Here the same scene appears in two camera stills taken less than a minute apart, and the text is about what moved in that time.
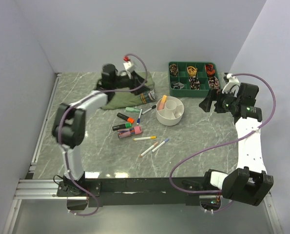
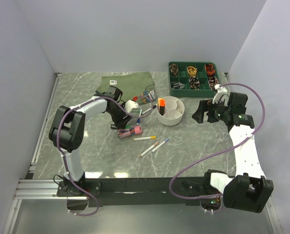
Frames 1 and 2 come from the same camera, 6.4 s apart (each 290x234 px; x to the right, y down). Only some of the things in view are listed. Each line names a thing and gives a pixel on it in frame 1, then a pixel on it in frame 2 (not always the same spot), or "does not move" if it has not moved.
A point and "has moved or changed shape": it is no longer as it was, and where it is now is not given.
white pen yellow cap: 145,138 does not move
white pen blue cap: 165,141 does not move
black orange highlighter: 127,118 has moved or changed shape
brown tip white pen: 155,144 does not move
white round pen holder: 172,113 does not move
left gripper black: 135,79 to 120,122
